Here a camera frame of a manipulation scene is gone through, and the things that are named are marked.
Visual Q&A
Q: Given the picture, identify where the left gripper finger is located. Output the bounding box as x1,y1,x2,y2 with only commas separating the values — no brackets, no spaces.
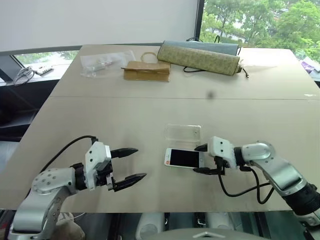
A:
113,172,147,193
110,147,139,159

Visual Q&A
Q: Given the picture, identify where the clear plastic phone case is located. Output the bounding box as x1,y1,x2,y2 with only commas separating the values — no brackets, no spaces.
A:
163,123,203,149

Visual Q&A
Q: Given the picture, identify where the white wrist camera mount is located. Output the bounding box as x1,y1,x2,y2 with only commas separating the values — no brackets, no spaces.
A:
208,136,237,169
84,141,112,192

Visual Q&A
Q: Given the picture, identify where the small circuit board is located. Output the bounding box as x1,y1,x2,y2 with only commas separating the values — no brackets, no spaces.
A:
33,65,54,76

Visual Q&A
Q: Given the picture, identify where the green patterned rolled pouch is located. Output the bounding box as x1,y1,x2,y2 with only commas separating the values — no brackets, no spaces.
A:
157,40,245,76

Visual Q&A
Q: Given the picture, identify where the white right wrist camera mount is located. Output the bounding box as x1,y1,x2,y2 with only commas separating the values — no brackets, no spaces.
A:
208,136,237,169

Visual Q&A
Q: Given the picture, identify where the clear plastic bag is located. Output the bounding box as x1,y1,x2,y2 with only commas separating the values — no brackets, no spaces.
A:
79,50,137,79

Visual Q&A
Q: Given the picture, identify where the brown paper bag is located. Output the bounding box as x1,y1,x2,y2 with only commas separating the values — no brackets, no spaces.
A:
120,51,172,83

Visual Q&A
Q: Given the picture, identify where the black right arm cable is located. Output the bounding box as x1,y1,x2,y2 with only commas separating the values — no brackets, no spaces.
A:
216,165,276,205

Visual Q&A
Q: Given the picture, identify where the dark low cabinet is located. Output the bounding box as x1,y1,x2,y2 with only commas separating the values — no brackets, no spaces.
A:
0,83,59,130

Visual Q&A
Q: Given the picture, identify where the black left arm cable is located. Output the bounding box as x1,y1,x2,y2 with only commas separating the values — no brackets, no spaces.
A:
39,135,98,175

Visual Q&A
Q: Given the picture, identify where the white smartphone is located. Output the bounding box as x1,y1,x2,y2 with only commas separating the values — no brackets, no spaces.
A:
163,147,208,169

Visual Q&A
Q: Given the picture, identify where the brown rounded shape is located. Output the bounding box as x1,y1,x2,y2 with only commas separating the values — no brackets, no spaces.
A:
55,212,86,240

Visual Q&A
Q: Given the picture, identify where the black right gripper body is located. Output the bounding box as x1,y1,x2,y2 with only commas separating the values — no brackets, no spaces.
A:
213,155,231,176

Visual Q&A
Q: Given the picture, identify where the blue-grey rolled mat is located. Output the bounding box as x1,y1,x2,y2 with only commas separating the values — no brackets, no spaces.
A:
163,39,240,57

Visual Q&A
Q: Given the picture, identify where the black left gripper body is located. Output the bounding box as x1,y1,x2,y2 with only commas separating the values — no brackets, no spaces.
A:
94,159,118,193

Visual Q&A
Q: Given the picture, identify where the black window frame post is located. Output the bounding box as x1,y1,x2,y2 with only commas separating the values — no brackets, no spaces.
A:
194,0,206,42

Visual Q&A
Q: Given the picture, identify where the purple cloth item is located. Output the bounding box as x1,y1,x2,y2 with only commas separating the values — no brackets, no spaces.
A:
300,57,320,82

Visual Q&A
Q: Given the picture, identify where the white rounded robot leg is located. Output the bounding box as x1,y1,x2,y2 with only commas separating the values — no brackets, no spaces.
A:
206,212,235,232
135,212,166,240

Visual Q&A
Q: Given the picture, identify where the thin black cord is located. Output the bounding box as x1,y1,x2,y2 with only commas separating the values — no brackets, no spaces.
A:
183,34,250,80

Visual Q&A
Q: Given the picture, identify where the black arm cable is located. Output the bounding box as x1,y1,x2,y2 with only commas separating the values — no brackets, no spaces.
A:
39,135,98,175
216,165,276,205

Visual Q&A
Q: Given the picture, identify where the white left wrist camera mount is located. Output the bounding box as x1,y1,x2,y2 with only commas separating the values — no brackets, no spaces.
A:
84,141,112,192

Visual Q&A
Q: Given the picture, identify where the white coiled cable bundle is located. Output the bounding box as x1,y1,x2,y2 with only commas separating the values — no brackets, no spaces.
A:
13,66,35,86

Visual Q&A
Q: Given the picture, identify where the grey robot torso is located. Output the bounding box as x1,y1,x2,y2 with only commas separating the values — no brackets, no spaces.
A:
153,226,255,240

